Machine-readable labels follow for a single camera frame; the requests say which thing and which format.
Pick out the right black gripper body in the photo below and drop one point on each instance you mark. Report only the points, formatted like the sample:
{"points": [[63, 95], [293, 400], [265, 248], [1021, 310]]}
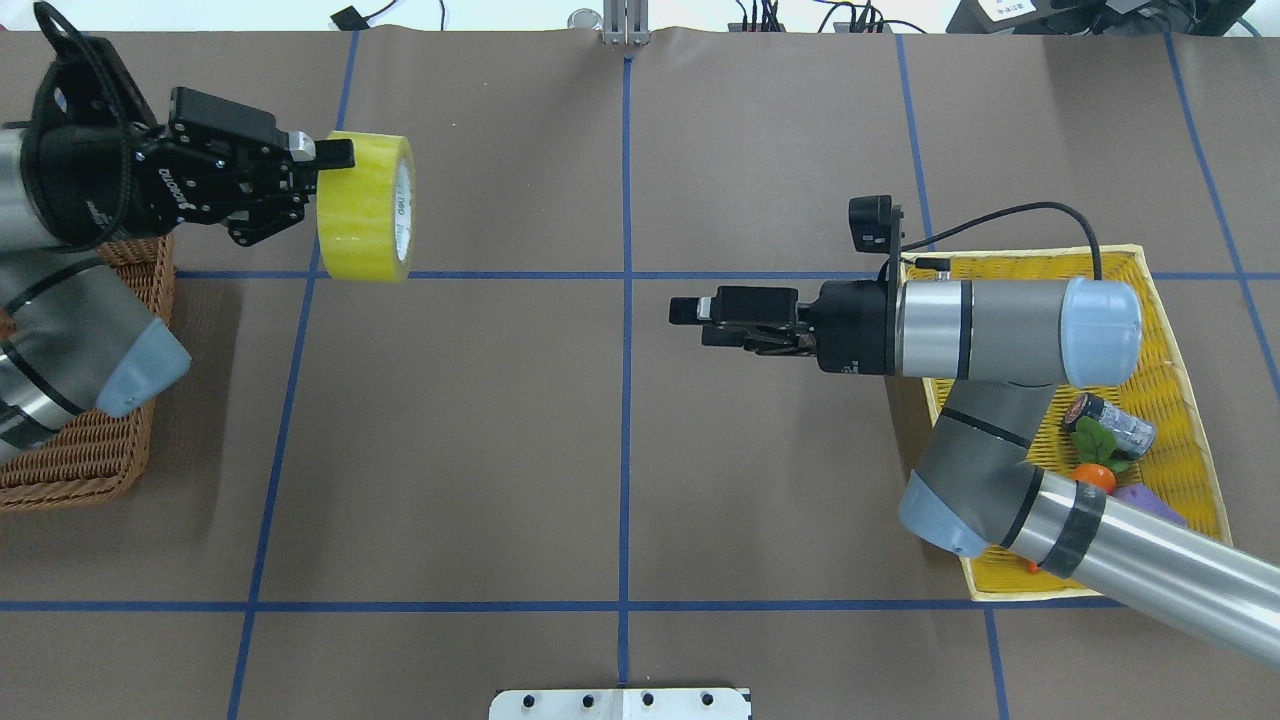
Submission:
{"points": [[856, 330]]}

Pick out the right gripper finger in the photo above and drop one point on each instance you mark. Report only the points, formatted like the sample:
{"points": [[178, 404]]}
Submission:
{"points": [[729, 337], [694, 311]]}

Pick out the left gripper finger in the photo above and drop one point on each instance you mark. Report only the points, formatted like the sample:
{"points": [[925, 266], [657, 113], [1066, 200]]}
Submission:
{"points": [[328, 154], [265, 218]]}

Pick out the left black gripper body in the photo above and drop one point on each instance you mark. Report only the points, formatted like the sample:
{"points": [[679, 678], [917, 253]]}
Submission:
{"points": [[103, 196]]}

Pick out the yellow tape roll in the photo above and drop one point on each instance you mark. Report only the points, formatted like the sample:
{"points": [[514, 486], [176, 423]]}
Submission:
{"points": [[364, 213]]}

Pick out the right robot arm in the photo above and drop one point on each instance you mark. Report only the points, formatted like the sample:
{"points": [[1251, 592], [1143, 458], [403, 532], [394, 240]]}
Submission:
{"points": [[1006, 346]]}

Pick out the brown wicker basket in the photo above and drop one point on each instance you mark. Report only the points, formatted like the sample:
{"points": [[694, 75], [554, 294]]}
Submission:
{"points": [[96, 458]]}

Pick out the yellow woven basket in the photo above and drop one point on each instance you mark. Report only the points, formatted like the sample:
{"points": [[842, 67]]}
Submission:
{"points": [[1178, 467]]}

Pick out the orange toy carrot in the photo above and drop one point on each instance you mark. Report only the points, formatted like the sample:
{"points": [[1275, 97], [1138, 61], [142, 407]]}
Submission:
{"points": [[1100, 460]]}

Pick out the purple foam block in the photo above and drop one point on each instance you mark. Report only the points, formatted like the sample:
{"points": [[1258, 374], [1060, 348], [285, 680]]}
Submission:
{"points": [[1141, 497]]}

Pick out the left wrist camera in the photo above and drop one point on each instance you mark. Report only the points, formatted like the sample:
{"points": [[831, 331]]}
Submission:
{"points": [[87, 83]]}

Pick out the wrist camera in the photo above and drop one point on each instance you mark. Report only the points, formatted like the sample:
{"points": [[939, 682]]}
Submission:
{"points": [[87, 83], [875, 224]]}

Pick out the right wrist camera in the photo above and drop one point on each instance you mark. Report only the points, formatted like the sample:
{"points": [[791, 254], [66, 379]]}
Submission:
{"points": [[875, 224]]}

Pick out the aluminium frame post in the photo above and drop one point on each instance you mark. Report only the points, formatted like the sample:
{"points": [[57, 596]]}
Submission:
{"points": [[625, 23]]}

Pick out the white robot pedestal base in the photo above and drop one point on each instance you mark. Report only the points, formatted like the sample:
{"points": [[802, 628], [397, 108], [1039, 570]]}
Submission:
{"points": [[624, 703]]}

